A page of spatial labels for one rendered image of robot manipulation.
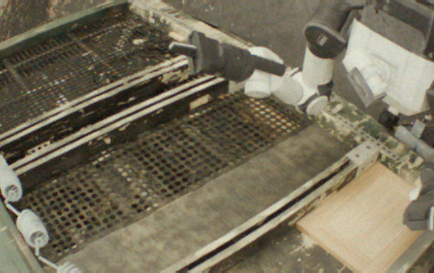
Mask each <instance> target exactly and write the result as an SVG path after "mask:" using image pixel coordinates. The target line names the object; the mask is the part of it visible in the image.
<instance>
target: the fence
mask: <svg viewBox="0 0 434 273"><path fill-rule="evenodd" d="M433 243H434V229H430V230H426V229H423V231H422V232H421V233H420V234H419V236H418V237H417V238H416V239H415V240H414V242H412V243H411V244H410V245H409V246H408V247H407V249H406V250H405V251H404V252H403V253H402V254H401V256H399V257H398V258H397V259H396V260H395V261H394V262H393V263H392V264H391V266H390V267H389V268H388V269H387V270H385V272H383V273H408V271H409V270H410V269H411V268H412V266H414V265H415V264H416V263H417V262H418V260H419V259H420V258H421V257H422V256H423V255H424V254H425V252H426V251H427V250H428V249H429V248H430V247H431V246H432V244H433Z"/></svg>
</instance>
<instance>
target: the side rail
mask: <svg viewBox="0 0 434 273"><path fill-rule="evenodd" d="M128 2H129V1H127V0H110V1H108V2H106V3H103V4H100V5H96V6H94V7H90V8H89V9H85V10H82V11H78V12H75V13H73V14H71V15H69V16H65V17H63V18H60V19H57V20H56V21H54V22H51V23H48V24H44V25H42V26H41V27H37V28H35V29H31V30H29V31H27V32H26V33H23V34H20V35H17V36H14V37H12V38H11V39H9V40H6V41H4V42H1V43H0V60H1V59H3V58H6V57H8V55H10V54H13V53H15V52H18V51H21V50H24V49H26V48H28V47H29V46H33V45H36V44H39V43H40V42H43V41H44V40H46V39H49V38H52V37H55V36H57V35H61V34H62V33H63V32H67V31H68V30H71V29H75V28H77V27H80V26H83V25H86V24H89V23H92V22H95V21H97V20H98V19H100V18H104V17H107V16H110V15H113V14H117V13H119V12H121V11H123V10H126V9H128V5H127V4H128Z"/></svg>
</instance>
